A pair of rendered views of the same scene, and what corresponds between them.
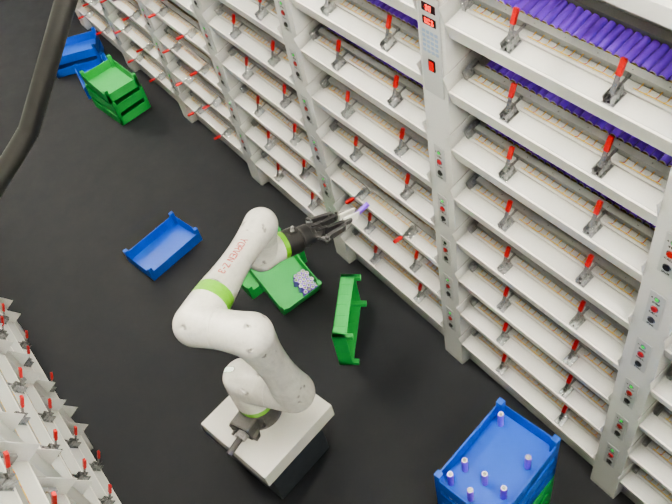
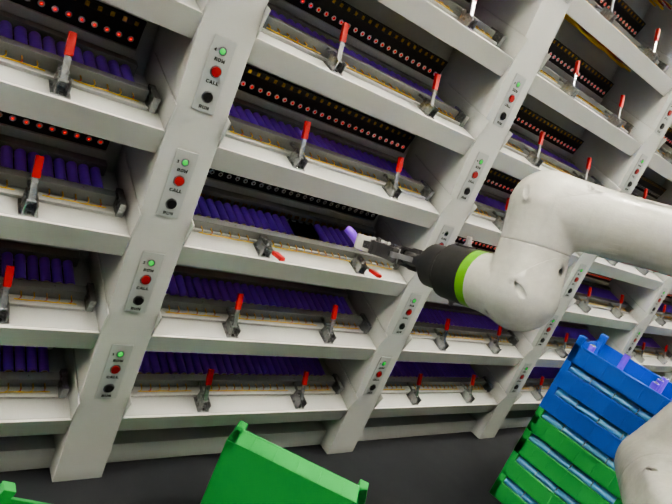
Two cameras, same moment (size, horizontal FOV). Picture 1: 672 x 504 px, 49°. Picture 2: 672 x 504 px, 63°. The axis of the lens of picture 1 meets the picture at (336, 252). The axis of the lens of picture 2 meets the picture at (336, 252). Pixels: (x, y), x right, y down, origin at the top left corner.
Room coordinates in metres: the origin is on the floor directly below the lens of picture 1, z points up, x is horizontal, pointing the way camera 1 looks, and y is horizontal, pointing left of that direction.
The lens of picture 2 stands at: (2.02, 0.94, 0.88)
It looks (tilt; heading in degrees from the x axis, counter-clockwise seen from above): 14 degrees down; 257
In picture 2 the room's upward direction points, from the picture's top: 23 degrees clockwise
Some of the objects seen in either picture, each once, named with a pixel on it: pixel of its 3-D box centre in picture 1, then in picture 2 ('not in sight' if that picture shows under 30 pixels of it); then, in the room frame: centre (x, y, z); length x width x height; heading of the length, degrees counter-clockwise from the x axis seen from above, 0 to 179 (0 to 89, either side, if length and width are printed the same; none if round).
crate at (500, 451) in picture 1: (497, 462); (634, 375); (0.81, -0.29, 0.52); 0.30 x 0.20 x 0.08; 126
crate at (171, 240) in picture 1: (162, 245); not in sight; (2.41, 0.77, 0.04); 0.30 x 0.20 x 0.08; 127
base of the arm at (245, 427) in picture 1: (249, 419); not in sight; (1.21, 0.41, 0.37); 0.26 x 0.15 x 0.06; 138
